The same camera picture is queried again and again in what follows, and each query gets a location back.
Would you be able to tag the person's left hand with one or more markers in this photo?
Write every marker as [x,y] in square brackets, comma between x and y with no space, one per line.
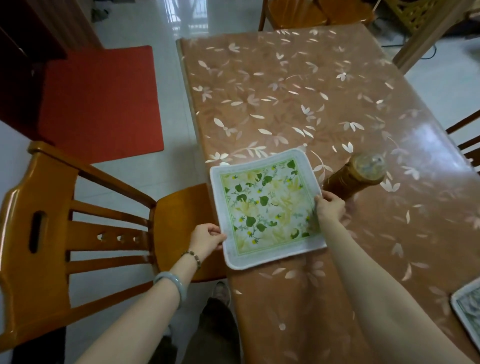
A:
[202,240]

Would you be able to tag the person's right hand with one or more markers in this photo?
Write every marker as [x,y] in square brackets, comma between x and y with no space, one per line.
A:
[330,209]

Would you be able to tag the person's left thumb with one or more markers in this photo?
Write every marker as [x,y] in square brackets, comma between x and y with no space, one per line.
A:
[219,237]

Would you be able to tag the person's right thumb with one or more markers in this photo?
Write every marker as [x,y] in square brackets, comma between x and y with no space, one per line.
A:
[318,200]

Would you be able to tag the white green floral cloth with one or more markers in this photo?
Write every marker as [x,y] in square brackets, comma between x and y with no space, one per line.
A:
[266,210]

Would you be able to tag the person's right forearm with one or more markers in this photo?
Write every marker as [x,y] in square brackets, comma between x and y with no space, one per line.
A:
[375,296]

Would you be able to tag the person's left forearm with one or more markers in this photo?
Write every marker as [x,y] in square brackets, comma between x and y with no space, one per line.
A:
[150,315]

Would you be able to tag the bamboo cylinder container clear lid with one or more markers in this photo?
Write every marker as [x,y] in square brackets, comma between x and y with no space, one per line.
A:
[352,176]

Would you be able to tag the person's grey shoe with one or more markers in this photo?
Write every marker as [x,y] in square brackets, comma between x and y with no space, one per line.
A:
[222,292]

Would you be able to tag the pale jade bangle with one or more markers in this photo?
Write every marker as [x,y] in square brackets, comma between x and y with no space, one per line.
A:
[176,283]

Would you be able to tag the person's dark trousers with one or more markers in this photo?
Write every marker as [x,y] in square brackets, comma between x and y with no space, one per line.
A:
[213,333]

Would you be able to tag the brown floral tablecloth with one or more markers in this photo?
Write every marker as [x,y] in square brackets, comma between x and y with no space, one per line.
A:
[300,93]

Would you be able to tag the brown wooden chair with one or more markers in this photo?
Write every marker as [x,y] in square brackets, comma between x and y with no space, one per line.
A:
[468,146]

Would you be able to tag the red floor mat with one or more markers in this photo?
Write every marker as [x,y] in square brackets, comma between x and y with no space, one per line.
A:
[101,105]

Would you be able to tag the orange wooden slat-back chair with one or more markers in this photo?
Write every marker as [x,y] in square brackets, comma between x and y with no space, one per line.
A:
[41,240]

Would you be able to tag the grey patterned white-edged cloth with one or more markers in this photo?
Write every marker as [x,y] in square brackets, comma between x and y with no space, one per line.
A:
[468,307]

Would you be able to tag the dark wooden cabinet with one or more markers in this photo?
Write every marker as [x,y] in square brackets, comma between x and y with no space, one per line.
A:
[33,45]

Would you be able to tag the light wooden furniture frame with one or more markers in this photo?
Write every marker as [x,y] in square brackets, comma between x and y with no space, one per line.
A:
[423,33]

